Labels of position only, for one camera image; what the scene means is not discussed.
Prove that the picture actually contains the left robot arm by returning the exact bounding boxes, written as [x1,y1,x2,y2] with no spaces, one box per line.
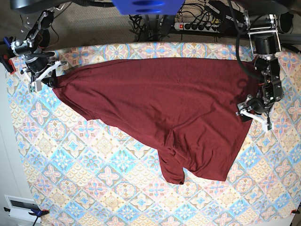
[228,0,294,121]

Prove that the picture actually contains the black power strip red switch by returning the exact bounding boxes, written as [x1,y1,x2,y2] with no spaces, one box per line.
[174,22,219,33]

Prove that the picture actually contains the orange right clamp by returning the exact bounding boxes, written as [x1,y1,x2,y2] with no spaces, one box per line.
[291,209,301,214]

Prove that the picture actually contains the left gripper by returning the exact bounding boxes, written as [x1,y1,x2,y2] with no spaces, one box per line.
[237,95,274,121]

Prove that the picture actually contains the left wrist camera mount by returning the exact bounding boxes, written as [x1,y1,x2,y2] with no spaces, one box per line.
[236,109,274,132]

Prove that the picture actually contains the tangled black cables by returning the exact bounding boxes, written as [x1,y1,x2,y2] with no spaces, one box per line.
[128,14,165,43]

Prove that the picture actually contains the blue orange lower clamp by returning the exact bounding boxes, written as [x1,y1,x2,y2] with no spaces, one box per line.
[3,207,49,226]

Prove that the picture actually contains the white wall socket plate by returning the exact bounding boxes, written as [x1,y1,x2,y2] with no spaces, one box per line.
[4,195,38,222]

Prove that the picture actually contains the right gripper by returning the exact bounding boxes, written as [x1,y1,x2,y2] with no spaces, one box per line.
[23,52,55,73]

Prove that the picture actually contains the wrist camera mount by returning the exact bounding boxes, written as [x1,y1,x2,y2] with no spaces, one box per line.
[236,109,274,132]
[21,61,68,93]

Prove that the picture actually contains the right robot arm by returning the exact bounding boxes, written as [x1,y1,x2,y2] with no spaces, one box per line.
[9,10,61,92]

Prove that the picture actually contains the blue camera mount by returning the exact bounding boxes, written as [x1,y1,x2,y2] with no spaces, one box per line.
[112,0,185,15]

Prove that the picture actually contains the maroon t-shirt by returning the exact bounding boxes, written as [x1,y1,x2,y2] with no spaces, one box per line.
[53,58,259,185]

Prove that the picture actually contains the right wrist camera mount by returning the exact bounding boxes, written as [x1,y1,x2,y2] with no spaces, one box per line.
[21,61,68,93]

